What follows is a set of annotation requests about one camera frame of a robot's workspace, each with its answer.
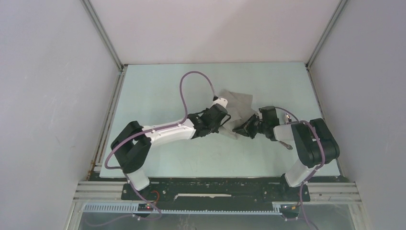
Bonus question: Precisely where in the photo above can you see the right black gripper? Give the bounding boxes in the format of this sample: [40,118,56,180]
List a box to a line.
[233,113,267,139]

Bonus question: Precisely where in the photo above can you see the pink metal fork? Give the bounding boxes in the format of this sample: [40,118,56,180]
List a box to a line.
[279,141,293,150]

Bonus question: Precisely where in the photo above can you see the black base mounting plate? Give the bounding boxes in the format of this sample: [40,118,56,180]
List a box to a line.
[121,177,310,212]

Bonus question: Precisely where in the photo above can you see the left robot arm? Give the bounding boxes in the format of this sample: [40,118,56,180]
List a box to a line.
[108,104,231,200]

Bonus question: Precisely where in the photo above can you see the grey cloth napkin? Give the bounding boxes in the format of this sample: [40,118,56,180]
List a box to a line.
[219,89,256,139]

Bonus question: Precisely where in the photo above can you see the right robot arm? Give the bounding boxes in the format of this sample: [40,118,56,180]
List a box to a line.
[233,106,340,200]

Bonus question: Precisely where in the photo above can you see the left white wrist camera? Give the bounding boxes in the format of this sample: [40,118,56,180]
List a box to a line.
[212,96,228,108]

